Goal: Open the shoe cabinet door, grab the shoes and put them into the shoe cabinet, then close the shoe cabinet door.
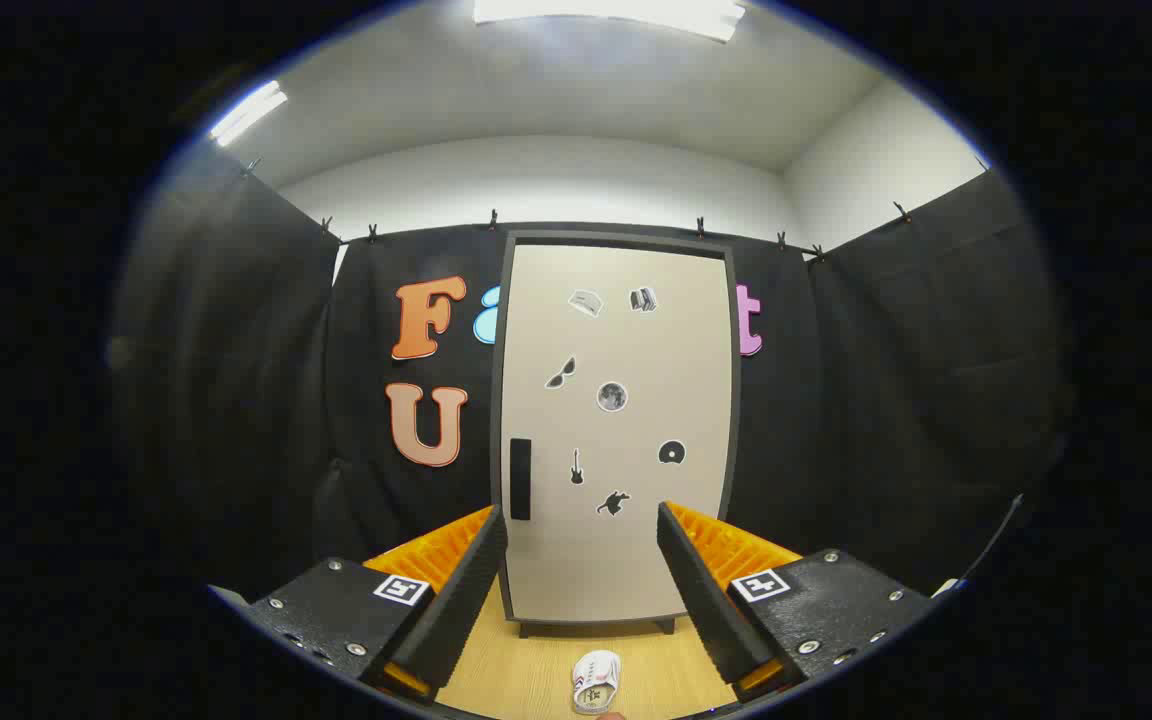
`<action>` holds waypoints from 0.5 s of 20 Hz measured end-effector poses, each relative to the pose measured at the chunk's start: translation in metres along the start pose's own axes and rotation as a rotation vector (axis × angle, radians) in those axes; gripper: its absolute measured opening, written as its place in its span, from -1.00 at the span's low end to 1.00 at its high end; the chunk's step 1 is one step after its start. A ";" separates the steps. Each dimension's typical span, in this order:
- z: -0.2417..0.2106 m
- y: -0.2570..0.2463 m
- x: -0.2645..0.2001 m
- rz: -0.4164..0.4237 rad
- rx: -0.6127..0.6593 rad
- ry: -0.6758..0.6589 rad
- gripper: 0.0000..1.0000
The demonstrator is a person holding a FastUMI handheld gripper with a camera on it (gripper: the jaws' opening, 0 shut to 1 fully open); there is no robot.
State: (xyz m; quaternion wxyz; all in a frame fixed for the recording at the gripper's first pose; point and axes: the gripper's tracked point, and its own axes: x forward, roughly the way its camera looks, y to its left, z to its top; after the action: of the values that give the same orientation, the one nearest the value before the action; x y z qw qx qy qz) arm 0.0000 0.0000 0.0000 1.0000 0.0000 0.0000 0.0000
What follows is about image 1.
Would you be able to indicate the narrow ceiling light panel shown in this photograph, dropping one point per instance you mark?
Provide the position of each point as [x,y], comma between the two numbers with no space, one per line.
[248,112]

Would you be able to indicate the dark grey shoe cabinet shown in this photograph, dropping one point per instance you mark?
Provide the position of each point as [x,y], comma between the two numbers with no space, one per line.
[616,238]

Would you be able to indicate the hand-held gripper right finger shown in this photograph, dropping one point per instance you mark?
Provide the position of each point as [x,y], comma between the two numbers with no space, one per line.
[706,600]

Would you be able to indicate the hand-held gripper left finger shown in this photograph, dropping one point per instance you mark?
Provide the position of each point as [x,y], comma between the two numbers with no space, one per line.
[456,610]

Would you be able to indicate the wide ceiling light panel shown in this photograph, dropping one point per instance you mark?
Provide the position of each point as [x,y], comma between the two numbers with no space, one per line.
[606,14]

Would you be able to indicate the black backdrop cloth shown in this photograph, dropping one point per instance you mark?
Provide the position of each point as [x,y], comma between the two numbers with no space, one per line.
[236,400]

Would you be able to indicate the row of black cloth clips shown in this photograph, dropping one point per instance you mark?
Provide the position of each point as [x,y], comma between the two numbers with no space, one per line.
[493,219]

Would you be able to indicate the white shoe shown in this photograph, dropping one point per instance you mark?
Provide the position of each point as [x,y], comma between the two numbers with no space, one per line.
[596,682]

